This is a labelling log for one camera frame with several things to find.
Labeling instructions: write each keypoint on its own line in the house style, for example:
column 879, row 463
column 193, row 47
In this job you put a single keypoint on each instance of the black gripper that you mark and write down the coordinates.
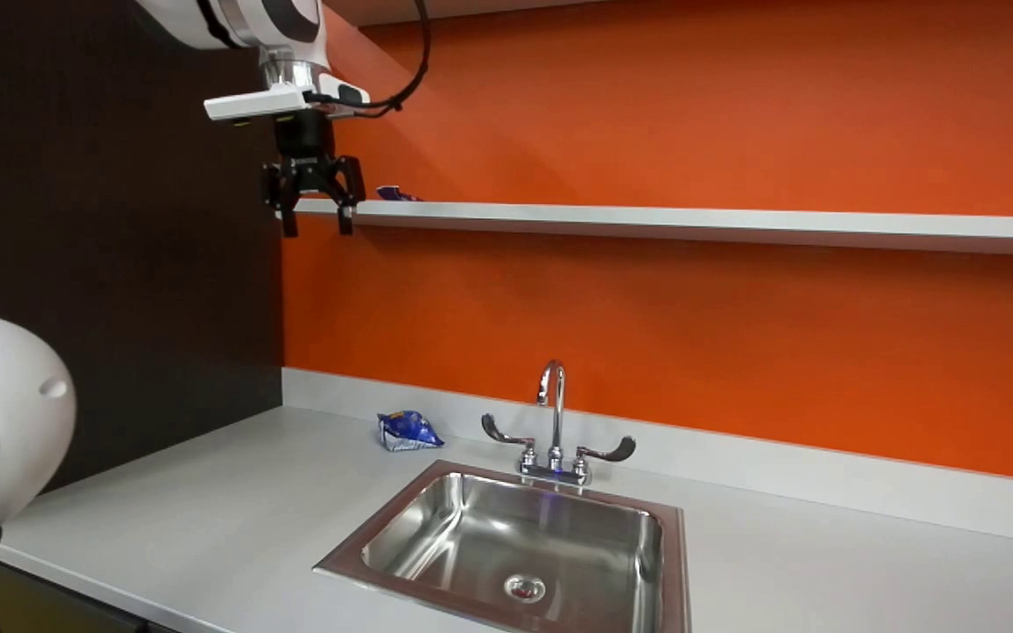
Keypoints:
column 308, row 162

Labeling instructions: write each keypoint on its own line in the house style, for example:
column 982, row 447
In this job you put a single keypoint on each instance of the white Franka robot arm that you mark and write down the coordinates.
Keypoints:
column 228, row 18

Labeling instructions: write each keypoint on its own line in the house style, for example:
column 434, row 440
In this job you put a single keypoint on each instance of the blue crumpled cloth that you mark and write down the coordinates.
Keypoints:
column 411, row 430

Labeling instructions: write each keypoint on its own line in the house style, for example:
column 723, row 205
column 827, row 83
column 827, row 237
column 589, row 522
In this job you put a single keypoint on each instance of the stainless steel sink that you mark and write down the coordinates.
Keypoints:
column 459, row 539

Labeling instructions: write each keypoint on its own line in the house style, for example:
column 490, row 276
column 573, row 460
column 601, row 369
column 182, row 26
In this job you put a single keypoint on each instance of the round sink drain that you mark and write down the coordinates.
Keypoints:
column 526, row 590

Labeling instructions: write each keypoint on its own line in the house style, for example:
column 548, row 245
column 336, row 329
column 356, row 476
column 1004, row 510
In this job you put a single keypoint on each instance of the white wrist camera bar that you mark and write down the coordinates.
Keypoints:
column 261, row 102

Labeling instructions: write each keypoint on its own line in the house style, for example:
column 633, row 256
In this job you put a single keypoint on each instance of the white wall shelf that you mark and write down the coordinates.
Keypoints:
column 706, row 220

